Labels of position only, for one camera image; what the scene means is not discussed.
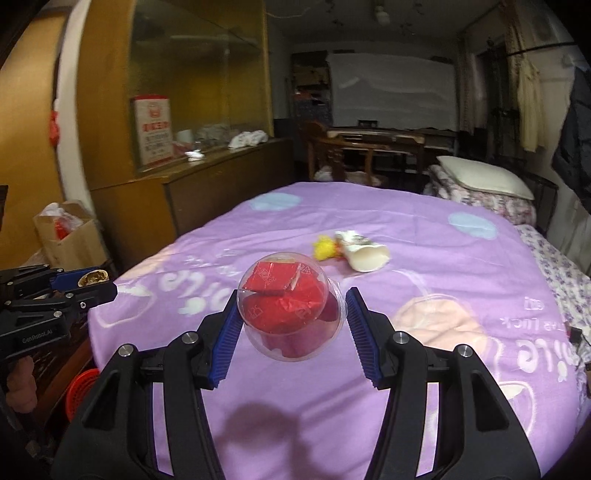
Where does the red plastic trash basket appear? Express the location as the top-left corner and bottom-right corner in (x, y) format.
(64, 368), (100, 422)

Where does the person's left hand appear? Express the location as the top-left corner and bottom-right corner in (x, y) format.
(6, 356), (37, 414)

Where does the cardboard box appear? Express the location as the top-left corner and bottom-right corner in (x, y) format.
(33, 201), (109, 271)

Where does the dark carved wooden dresser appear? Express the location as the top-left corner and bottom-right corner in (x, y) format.
(0, 257), (100, 462)

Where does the purple smile blanket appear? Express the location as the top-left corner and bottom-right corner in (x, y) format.
(89, 183), (580, 479)

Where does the red white framed sign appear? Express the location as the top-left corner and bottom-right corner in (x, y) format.
(132, 95), (174, 168)

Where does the wooden glass cabinet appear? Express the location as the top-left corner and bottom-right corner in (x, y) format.
(1, 1), (296, 268)

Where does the beige paper cup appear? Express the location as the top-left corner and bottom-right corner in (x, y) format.
(335, 230), (391, 273)

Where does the white cloth on cabinet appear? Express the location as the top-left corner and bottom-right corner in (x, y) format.
(228, 130), (269, 150)

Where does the yellow crumpled wrapper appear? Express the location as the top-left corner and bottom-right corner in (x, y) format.
(312, 235), (342, 262)

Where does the white pillow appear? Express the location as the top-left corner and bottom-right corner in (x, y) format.
(437, 156), (534, 201)

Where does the wooden chair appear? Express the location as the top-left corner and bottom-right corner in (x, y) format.
(300, 121), (388, 187)

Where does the black hanging jacket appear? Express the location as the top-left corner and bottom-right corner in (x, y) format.
(552, 68), (591, 212)

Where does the beige hanging garment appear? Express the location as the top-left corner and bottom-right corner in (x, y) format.
(517, 57), (546, 153)

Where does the black metal bed frame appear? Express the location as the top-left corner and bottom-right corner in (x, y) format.
(522, 172), (559, 237)

